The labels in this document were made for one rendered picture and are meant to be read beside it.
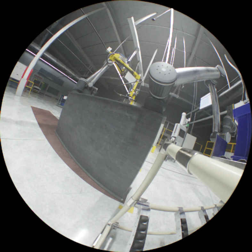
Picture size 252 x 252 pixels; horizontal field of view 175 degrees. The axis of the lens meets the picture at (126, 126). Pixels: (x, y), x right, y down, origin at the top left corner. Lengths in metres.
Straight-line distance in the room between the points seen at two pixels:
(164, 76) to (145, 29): 9.93
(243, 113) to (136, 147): 0.67
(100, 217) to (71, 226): 0.24
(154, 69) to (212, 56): 10.55
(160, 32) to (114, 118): 9.85
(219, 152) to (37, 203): 0.89
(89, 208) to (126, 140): 0.69
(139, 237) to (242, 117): 0.40
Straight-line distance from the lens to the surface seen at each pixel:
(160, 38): 10.32
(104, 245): 0.61
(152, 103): 0.75
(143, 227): 0.33
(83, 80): 1.79
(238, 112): 0.26
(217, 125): 1.10
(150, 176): 0.28
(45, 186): 0.88
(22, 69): 8.81
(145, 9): 10.01
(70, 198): 0.82
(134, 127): 0.69
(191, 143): 7.62
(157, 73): 0.56
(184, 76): 0.71
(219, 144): 0.17
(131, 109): 0.74
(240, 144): 0.24
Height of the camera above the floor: 0.71
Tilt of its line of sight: level
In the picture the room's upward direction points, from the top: 23 degrees clockwise
